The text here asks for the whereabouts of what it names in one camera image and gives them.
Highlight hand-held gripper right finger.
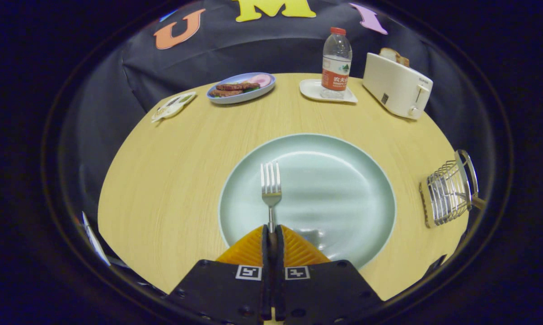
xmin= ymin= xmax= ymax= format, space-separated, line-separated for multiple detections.
xmin=274 ymin=224 xmax=385 ymax=325

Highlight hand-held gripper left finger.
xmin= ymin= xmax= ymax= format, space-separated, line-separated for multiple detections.
xmin=165 ymin=224 xmax=273 ymax=325

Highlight metal fork with wooden handle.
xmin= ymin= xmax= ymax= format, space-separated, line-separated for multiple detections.
xmin=260 ymin=162 xmax=282 ymax=235

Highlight pale green plate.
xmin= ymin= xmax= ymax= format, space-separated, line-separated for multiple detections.
xmin=218 ymin=133 xmax=397 ymax=270

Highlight blue food plate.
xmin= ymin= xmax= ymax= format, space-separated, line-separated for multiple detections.
xmin=206 ymin=72 xmax=276 ymax=105

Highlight white divided sauce dish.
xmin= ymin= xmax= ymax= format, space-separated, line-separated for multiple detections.
xmin=151 ymin=92 xmax=197 ymax=123

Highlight white square coaster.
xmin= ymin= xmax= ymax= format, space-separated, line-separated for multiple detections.
xmin=299 ymin=79 xmax=358 ymax=104

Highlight cream white toaster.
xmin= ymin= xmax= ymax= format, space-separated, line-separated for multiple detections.
xmin=362 ymin=52 xmax=434 ymax=121

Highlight clear red-capped water bottle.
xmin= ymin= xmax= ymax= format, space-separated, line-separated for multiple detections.
xmin=321 ymin=27 xmax=353 ymax=99

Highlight black backdrop cloth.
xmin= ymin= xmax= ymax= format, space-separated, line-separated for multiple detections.
xmin=59 ymin=0 xmax=498 ymax=226

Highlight metal wire cutlery basket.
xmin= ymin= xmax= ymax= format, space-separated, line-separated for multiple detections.
xmin=419 ymin=149 xmax=480 ymax=228

